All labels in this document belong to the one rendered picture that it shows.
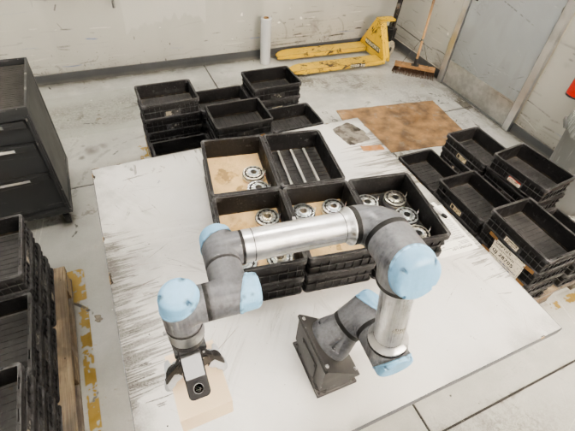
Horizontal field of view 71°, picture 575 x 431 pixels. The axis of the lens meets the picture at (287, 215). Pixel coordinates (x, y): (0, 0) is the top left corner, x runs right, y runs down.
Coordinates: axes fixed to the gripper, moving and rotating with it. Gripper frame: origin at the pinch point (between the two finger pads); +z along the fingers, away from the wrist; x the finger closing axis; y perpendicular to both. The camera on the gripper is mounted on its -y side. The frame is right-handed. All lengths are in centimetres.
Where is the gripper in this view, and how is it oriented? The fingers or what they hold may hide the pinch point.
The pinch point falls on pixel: (198, 381)
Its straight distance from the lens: 106.2
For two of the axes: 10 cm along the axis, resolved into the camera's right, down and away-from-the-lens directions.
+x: -9.1, 2.5, -3.3
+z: -0.6, 7.0, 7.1
